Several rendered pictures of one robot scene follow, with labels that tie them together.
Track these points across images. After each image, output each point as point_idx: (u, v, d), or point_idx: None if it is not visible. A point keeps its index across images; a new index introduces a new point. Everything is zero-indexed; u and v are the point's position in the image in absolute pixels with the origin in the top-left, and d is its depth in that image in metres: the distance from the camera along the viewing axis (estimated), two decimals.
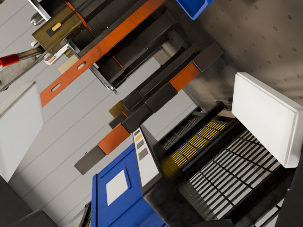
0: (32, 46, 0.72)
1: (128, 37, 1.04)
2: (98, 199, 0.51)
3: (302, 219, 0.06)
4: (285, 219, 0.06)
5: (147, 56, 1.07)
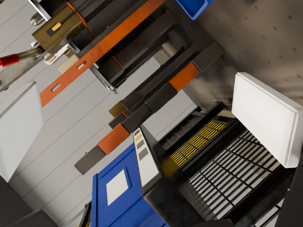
0: (32, 46, 0.72)
1: (128, 37, 1.04)
2: (98, 199, 0.51)
3: (302, 219, 0.06)
4: (285, 219, 0.06)
5: (147, 56, 1.07)
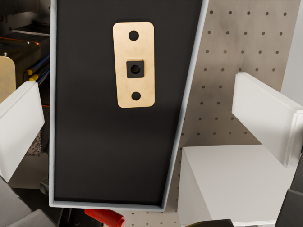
0: None
1: None
2: None
3: (302, 219, 0.06)
4: (285, 219, 0.06)
5: None
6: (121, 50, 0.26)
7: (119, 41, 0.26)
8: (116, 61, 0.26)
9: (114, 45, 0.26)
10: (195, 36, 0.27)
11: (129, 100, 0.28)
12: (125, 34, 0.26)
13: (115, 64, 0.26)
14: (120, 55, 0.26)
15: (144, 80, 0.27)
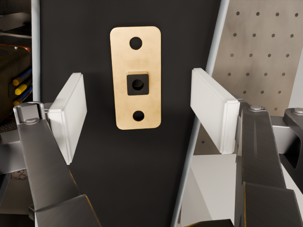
0: None
1: None
2: None
3: (265, 210, 0.06)
4: (251, 213, 0.06)
5: None
6: (121, 61, 0.21)
7: (118, 50, 0.21)
8: (114, 75, 0.21)
9: (112, 55, 0.21)
10: (211, 44, 0.22)
11: (130, 121, 0.23)
12: (125, 42, 0.21)
13: (113, 78, 0.22)
14: (119, 67, 0.21)
15: (148, 97, 0.23)
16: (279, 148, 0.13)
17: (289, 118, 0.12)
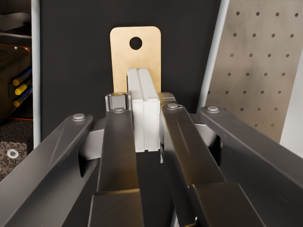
0: None
1: None
2: None
3: (222, 209, 0.06)
4: (212, 216, 0.06)
5: None
6: (121, 61, 0.21)
7: (118, 50, 0.21)
8: (114, 75, 0.21)
9: (112, 55, 0.21)
10: (211, 44, 0.22)
11: None
12: (125, 42, 0.21)
13: (113, 78, 0.22)
14: (119, 67, 0.21)
15: None
16: None
17: (205, 118, 0.12)
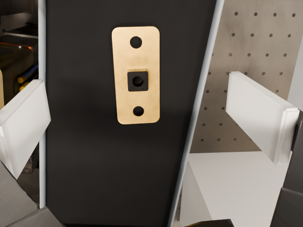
0: None
1: None
2: None
3: (297, 217, 0.06)
4: (280, 217, 0.06)
5: None
6: (122, 59, 0.22)
7: (119, 49, 0.22)
8: (116, 72, 0.23)
9: (113, 53, 0.22)
10: (207, 43, 0.23)
11: (130, 116, 0.24)
12: (126, 41, 0.22)
13: (114, 74, 0.23)
14: (120, 65, 0.23)
15: (148, 93, 0.24)
16: None
17: None
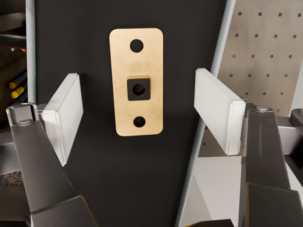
0: None
1: None
2: None
3: (268, 210, 0.06)
4: (254, 213, 0.06)
5: None
6: (121, 65, 0.20)
7: (118, 53, 0.20)
8: (114, 79, 0.20)
9: (112, 58, 0.20)
10: (216, 47, 0.21)
11: (130, 127, 0.22)
12: (125, 45, 0.20)
13: (113, 82, 0.20)
14: (119, 70, 0.20)
15: (149, 102, 0.21)
16: (286, 149, 0.13)
17: (295, 119, 0.12)
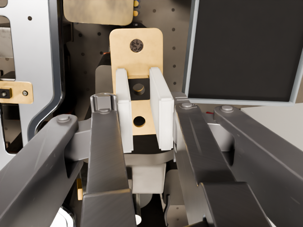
0: None
1: None
2: None
3: (229, 208, 0.06)
4: (218, 215, 0.06)
5: None
6: (121, 65, 0.20)
7: (117, 53, 0.20)
8: (114, 79, 0.20)
9: (112, 58, 0.20)
10: None
11: None
12: (125, 44, 0.20)
13: (112, 82, 0.21)
14: None
15: (149, 102, 0.21)
16: None
17: (219, 117, 0.12)
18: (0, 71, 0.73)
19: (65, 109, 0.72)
